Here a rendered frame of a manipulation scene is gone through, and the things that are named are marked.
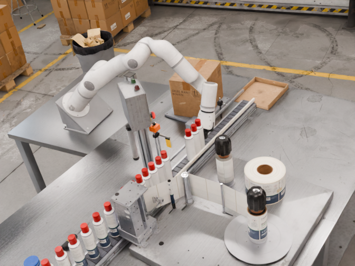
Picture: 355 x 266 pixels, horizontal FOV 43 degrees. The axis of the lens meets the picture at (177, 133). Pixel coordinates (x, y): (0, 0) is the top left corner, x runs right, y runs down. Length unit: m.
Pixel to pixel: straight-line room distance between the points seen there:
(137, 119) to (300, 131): 1.12
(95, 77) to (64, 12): 3.76
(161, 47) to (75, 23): 4.03
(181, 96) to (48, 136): 0.94
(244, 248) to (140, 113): 0.77
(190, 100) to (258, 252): 1.20
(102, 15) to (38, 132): 3.10
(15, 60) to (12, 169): 1.85
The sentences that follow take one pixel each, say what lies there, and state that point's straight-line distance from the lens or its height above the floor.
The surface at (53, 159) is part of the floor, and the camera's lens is 4.41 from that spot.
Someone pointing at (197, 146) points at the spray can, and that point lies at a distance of 2.57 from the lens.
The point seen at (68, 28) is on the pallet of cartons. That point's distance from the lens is 6.54.
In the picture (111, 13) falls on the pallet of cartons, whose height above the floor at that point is 0.43.
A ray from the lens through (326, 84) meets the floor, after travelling 4.96.
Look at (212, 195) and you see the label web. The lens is 2.24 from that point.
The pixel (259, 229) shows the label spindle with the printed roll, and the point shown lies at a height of 0.99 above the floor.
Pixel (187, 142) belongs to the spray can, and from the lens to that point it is 2.49.
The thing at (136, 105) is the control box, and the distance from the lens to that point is 2.11.
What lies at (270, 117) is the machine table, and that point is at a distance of 2.97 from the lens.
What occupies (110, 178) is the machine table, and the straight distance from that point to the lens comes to 2.67.
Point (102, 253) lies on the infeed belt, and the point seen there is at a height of 0.88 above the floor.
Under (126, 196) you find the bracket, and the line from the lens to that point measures 2.05.
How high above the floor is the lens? 2.52
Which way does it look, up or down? 36 degrees down
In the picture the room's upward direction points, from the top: 9 degrees counter-clockwise
